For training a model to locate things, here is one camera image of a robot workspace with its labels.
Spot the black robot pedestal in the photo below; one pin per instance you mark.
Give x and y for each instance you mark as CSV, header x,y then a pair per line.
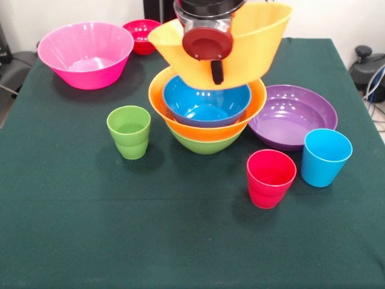
x,y
159,10

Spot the blue bowl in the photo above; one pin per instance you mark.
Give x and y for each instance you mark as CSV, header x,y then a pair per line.
x,y
207,102

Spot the dark green tablecloth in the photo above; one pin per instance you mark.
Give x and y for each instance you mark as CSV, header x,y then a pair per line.
x,y
150,225

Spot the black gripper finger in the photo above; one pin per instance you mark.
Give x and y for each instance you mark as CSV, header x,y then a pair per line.
x,y
217,72

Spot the red bowl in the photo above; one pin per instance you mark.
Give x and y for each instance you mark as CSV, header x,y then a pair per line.
x,y
141,33

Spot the pink bowl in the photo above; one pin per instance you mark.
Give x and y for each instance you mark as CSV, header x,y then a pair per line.
x,y
84,45

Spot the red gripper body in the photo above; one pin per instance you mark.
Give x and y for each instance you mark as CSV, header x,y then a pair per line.
x,y
207,45

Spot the green cup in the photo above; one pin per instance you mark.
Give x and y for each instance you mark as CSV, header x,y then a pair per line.
x,y
129,144

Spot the blue cup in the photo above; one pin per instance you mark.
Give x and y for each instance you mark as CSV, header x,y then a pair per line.
x,y
319,171

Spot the red cup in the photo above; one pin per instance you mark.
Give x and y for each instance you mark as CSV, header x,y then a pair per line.
x,y
267,192

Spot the purple bowl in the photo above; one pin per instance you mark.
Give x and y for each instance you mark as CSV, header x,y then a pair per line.
x,y
291,120

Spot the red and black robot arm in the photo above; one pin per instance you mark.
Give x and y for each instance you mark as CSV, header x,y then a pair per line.
x,y
207,12

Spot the orange bowl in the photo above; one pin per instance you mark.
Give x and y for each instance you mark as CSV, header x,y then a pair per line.
x,y
210,132
255,45

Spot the green bowl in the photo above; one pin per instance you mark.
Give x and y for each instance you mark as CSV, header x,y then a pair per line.
x,y
207,147

